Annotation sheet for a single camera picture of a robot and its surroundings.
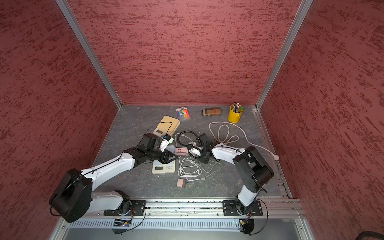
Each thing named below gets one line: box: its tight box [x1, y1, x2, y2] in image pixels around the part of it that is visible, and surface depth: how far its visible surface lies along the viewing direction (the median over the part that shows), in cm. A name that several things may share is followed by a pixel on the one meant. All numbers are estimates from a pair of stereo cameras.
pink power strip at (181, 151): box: [175, 147, 190, 156], surface depth 94 cm
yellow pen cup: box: [227, 102, 244, 124], surface depth 105 cm
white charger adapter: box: [188, 147, 201, 157], surface depth 85 cm
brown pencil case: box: [201, 108, 222, 117], surface depth 116 cm
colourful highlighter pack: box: [175, 106, 191, 120], surface depth 116 cm
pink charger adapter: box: [176, 178, 186, 188], surface depth 82 cm
